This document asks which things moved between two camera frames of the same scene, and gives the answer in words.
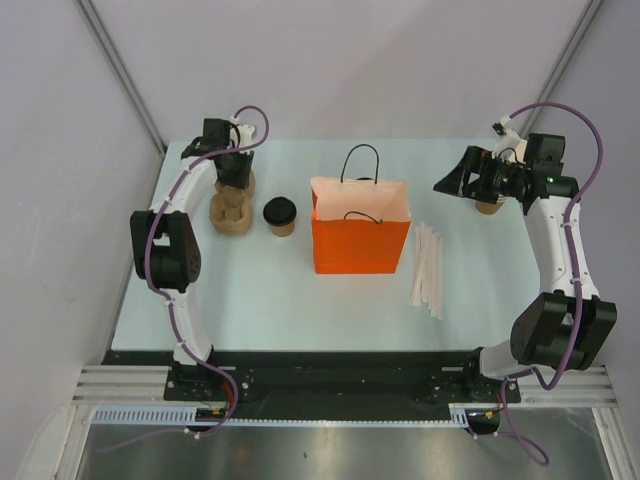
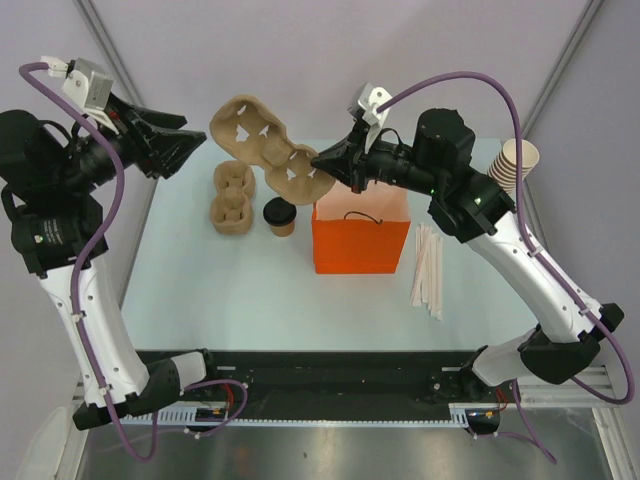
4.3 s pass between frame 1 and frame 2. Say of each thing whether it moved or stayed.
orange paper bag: stayed
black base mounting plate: stayed
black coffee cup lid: stayed
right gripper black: moved
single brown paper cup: stayed
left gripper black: moved
